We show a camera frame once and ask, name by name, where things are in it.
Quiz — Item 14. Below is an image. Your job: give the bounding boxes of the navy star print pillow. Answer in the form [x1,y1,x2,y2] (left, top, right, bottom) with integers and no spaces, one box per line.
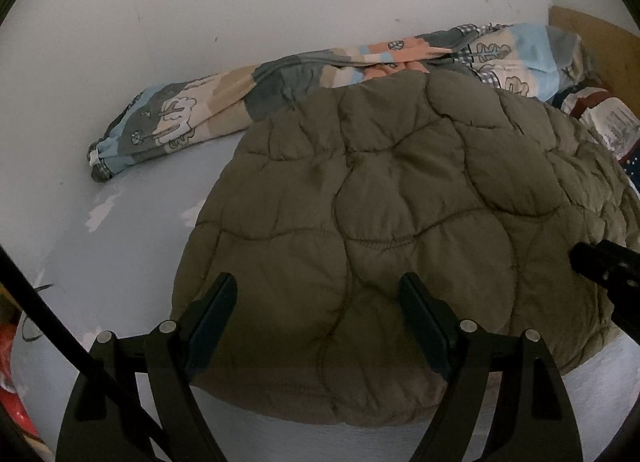
[620,147,640,196]

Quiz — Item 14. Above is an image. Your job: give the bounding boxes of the wooden headboard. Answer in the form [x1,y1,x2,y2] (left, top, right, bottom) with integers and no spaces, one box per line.
[549,6,640,116]

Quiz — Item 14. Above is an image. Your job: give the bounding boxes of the patchwork cartoon print quilt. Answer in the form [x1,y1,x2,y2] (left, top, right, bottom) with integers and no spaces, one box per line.
[87,24,594,183]

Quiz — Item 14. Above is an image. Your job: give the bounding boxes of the black rimmed eyeglasses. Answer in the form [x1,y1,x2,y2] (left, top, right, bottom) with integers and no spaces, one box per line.
[20,283,53,343]

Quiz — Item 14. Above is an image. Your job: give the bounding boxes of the black cable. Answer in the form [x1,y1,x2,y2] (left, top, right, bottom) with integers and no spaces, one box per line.
[0,245,91,373]

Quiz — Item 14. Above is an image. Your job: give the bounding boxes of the olive green puffer jacket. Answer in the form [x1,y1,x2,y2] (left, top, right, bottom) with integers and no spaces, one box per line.
[171,71,639,427]

